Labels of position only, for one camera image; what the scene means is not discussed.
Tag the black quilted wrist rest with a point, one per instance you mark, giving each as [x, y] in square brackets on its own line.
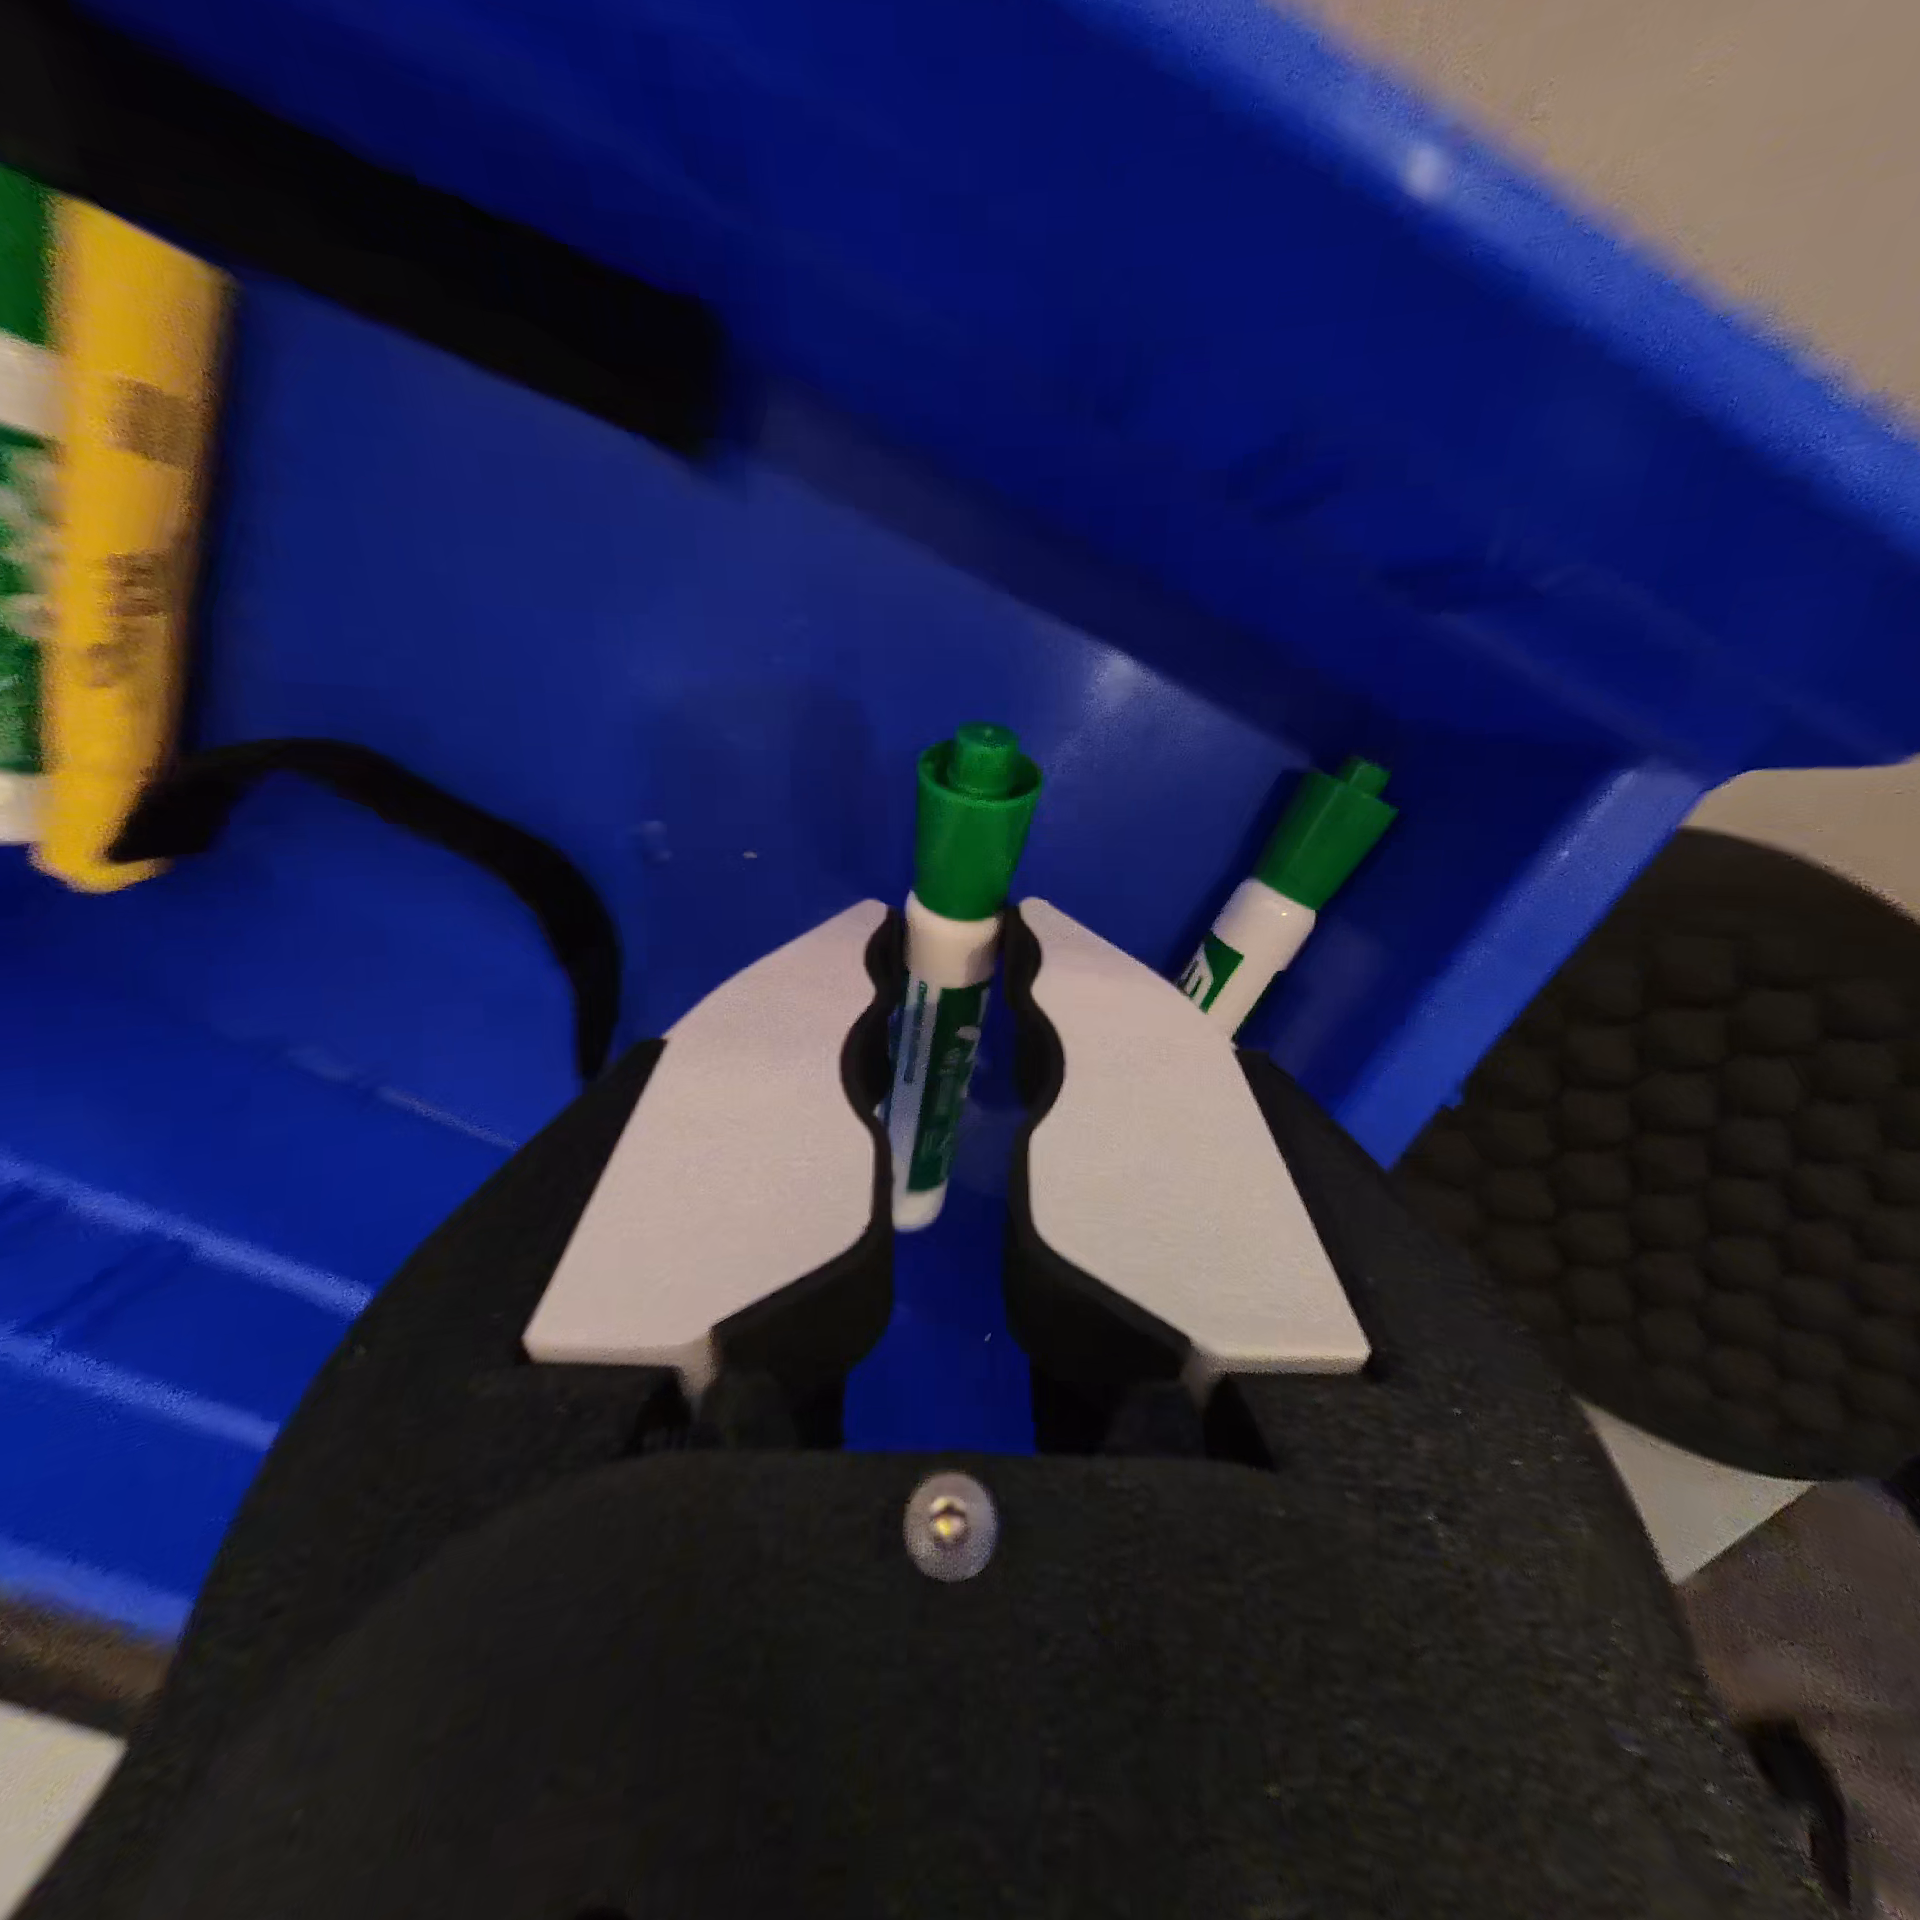
[1680, 1172]

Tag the blue plastic bin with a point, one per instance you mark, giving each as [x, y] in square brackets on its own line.
[1048, 376]

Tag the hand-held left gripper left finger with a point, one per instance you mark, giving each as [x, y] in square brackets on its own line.
[705, 1186]

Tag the black velcro tie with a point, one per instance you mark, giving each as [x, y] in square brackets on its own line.
[452, 801]

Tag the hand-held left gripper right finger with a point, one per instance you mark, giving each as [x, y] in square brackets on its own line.
[1186, 1186]

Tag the green dry-erase marker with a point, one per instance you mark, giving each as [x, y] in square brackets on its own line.
[1306, 861]
[22, 568]
[974, 841]

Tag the yellow highlighter marker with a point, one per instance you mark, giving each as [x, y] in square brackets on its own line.
[128, 527]

